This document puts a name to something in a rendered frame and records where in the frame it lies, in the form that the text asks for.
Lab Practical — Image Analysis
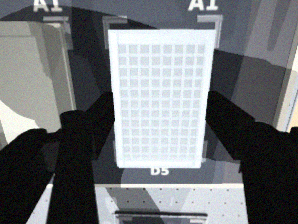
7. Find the grey base plate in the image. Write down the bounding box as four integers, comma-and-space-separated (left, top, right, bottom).
26, 74, 298, 224

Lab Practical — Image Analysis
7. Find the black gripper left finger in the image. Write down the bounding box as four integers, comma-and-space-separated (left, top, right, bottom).
0, 91, 115, 224

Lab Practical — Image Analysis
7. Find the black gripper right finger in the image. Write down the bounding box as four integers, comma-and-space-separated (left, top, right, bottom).
205, 91, 298, 224

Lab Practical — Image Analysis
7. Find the cream one-well reservoir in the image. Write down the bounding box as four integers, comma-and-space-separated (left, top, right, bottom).
0, 21, 76, 150

